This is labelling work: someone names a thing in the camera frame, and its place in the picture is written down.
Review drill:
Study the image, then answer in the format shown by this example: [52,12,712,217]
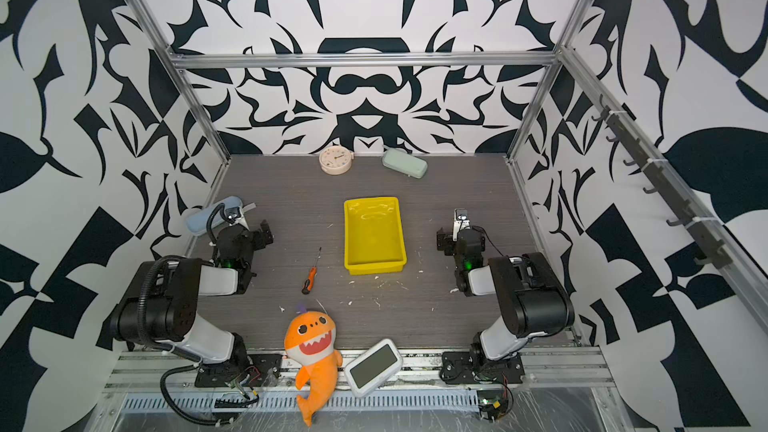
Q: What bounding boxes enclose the orange handled screwdriver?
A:
[302,247,322,295]

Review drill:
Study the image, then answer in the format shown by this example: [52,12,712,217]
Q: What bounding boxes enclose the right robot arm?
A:
[436,226,575,385]

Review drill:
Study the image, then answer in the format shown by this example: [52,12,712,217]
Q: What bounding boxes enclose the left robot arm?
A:
[109,221,274,388]

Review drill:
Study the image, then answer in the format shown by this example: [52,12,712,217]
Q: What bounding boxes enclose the yellow plastic bin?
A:
[344,197,407,276]

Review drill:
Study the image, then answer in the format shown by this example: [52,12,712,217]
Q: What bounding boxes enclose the blue glasses case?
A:
[185,196,256,237]

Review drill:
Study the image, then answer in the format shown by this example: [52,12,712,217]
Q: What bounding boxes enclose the green glasses case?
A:
[382,149,428,179]

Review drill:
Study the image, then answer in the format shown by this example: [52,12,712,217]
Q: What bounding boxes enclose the orange shark plush toy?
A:
[284,311,343,428]

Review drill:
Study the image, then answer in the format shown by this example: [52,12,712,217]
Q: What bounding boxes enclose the beige round clock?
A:
[318,145,354,176]

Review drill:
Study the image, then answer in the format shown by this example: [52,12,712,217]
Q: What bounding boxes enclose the white digital timer display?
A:
[343,338,403,397]

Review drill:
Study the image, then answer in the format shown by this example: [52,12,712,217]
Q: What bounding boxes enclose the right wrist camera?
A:
[454,208,471,231]

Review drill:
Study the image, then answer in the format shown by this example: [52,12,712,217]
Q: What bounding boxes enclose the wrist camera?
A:
[454,208,471,231]
[221,207,243,224]

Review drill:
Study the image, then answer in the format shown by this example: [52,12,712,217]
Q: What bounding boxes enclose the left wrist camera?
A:
[221,207,243,224]

